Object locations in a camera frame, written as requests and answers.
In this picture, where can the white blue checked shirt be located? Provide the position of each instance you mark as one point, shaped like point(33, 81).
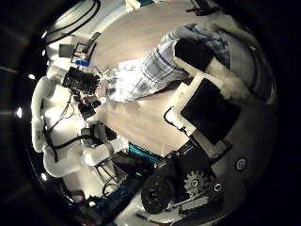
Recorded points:
point(150, 75)

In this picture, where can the black monitor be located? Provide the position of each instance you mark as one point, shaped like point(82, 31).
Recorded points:
point(66, 50)

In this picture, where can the teal ribbed box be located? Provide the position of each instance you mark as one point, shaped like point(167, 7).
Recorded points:
point(142, 152)

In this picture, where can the white teal box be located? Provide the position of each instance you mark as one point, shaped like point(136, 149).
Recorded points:
point(138, 3)

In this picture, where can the black metal frame stand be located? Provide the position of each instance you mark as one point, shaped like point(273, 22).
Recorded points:
point(79, 51)

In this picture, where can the black curved mount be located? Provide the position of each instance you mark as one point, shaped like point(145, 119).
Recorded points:
point(92, 40)

